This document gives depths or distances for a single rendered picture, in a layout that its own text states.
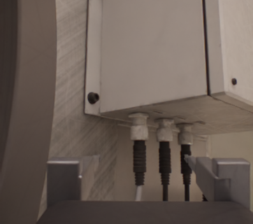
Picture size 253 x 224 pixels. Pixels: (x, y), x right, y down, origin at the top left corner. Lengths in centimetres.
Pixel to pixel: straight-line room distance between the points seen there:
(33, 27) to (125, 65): 10
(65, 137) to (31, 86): 8
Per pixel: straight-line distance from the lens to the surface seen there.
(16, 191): 19
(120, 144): 31
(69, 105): 27
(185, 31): 25
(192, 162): 16
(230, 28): 25
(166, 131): 30
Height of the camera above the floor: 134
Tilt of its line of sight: 44 degrees up
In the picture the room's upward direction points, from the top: 43 degrees clockwise
